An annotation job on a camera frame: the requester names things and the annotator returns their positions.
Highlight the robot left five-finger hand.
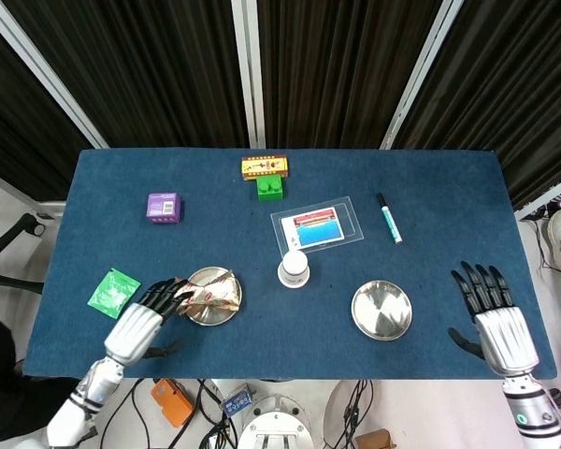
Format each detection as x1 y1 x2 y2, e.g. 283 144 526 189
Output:
103 277 188 369

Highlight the robot right five-finger hand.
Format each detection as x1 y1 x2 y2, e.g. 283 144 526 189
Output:
447 260 541 377

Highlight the snack wrapper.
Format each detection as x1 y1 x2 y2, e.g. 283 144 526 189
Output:
173 268 243 317

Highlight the small white jar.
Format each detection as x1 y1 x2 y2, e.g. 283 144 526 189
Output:
277 251 311 289

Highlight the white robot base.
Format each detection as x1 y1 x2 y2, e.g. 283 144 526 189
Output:
237 392 317 449

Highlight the green sachet packet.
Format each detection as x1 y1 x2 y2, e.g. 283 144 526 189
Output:
87 268 143 321

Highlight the round steel plate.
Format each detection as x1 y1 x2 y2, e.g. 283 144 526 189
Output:
182 266 244 327
351 279 413 341

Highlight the orange plastic device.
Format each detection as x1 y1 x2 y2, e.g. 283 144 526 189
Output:
150 378 196 427

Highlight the purple cardboard box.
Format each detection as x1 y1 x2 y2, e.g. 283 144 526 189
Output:
146 191 184 226

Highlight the small blue device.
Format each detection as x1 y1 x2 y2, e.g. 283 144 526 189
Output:
221 383 255 417

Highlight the person in black clothing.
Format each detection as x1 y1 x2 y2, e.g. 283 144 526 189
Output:
0 311 81 445

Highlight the black office chair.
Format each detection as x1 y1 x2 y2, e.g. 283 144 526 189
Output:
0 199 50 296

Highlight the blue felt table cloth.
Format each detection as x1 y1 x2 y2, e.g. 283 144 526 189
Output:
22 148 558 381

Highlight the brown cardboard box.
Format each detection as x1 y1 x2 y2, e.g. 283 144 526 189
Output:
354 428 397 449

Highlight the green white marker pen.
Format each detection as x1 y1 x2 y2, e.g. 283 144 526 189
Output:
376 192 404 245

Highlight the clear plastic tray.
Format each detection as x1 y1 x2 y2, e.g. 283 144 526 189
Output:
269 196 367 260

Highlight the green building block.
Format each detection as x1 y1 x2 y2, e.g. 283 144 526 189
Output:
255 174 286 203

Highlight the blue red printed card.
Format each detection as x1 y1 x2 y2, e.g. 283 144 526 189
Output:
280 206 346 250

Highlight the yellow red carton box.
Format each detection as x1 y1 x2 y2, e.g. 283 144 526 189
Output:
241 154 291 182

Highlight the dark brown curtain panel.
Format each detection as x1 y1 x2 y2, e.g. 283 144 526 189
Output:
395 0 561 211
255 0 443 150
0 13 91 202
2 0 252 150

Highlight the black cable bundle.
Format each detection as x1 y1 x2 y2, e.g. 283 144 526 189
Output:
196 379 238 449
338 379 374 449

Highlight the white frame post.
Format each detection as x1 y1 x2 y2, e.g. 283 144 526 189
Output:
379 0 467 151
0 8 109 150
231 0 266 150

